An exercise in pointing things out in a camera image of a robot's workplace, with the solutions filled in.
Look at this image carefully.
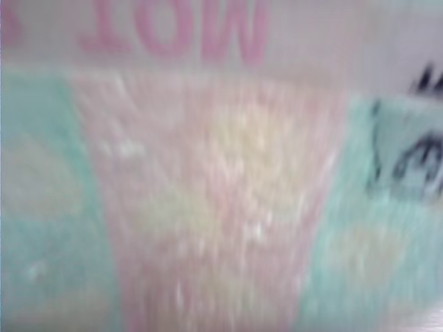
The pastel green pink tea towel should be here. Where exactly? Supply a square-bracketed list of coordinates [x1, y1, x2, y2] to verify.
[0, 0, 443, 332]

